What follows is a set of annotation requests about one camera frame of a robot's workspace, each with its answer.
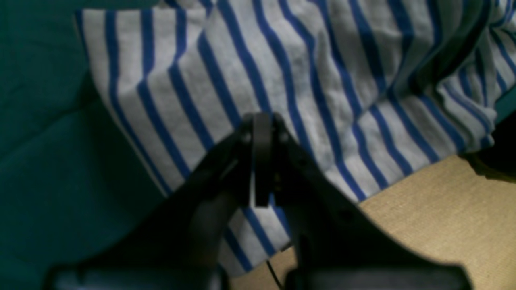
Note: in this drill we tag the teal table cloth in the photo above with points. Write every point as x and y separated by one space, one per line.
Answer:
71 182

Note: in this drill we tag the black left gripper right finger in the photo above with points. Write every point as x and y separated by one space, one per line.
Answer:
327 229

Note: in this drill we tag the blue white striped T-shirt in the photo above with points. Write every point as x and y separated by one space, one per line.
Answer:
374 90

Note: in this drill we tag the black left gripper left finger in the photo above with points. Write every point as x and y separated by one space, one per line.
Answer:
187 228

